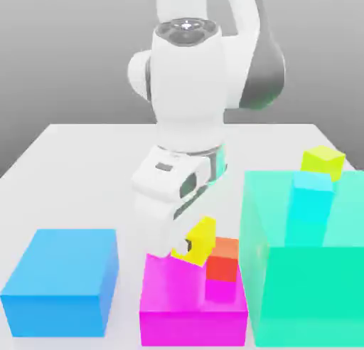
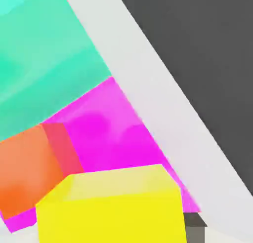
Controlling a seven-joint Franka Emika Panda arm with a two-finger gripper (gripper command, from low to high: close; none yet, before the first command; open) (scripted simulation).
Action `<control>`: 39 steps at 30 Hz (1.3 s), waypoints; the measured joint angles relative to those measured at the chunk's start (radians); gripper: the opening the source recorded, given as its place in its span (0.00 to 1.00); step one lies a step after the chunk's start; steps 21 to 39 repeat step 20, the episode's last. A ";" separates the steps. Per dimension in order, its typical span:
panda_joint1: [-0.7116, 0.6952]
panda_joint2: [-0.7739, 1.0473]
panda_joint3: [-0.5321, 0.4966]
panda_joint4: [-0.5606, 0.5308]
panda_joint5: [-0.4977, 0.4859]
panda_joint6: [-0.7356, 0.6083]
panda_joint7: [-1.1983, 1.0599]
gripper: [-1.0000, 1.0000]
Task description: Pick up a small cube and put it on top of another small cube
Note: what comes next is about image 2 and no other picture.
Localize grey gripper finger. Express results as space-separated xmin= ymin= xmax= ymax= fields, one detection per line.
xmin=183 ymin=212 xmax=208 ymax=243

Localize small orange cube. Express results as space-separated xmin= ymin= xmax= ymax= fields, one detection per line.
xmin=0 ymin=122 xmax=85 ymax=221

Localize large teal box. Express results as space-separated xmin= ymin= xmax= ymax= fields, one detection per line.
xmin=0 ymin=0 xmax=113 ymax=142

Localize small yellow cube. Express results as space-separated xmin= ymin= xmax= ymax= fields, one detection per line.
xmin=35 ymin=163 xmax=188 ymax=243

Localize large magenta box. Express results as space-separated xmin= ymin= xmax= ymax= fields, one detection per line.
xmin=0 ymin=76 xmax=202 ymax=234

